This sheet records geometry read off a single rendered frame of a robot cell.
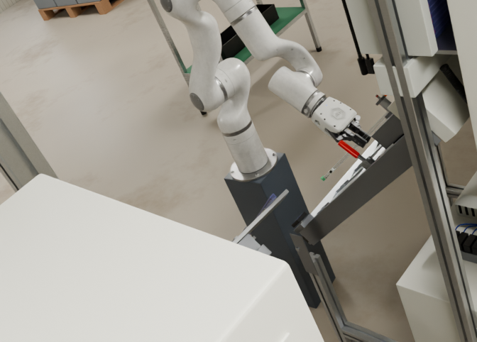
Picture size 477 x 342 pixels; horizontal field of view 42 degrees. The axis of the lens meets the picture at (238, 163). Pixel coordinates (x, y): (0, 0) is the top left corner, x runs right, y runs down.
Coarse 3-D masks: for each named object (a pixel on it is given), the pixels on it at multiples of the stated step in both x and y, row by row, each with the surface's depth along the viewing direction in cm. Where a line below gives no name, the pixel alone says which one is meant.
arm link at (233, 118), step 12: (228, 60) 217; (240, 60) 218; (216, 72) 213; (228, 72) 213; (240, 72) 215; (228, 84) 213; (240, 84) 216; (228, 96) 215; (240, 96) 219; (228, 108) 222; (240, 108) 219; (228, 120) 220; (240, 120) 220; (228, 132) 222; (240, 132) 222
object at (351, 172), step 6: (372, 144) 214; (378, 144) 215; (366, 150) 212; (372, 150) 213; (384, 150) 214; (366, 156) 211; (360, 162) 210; (354, 168) 208; (348, 174) 206; (342, 180) 205; (336, 186) 203; (330, 192) 202; (336, 192) 202; (324, 198) 200; (330, 198) 201; (318, 204) 199; (324, 204) 199; (318, 210) 198
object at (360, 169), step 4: (376, 148) 210; (380, 148) 191; (384, 148) 191; (376, 152) 194; (380, 152) 190; (372, 156) 197; (376, 156) 189; (360, 164) 207; (356, 168) 206; (360, 168) 202; (356, 172) 200; (360, 172) 186; (352, 176) 205; (356, 176) 187; (348, 180) 198; (352, 180) 188; (344, 184) 197; (348, 184) 190; (340, 188) 200; (344, 188) 191; (340, 192) 192; (336, 196) 188
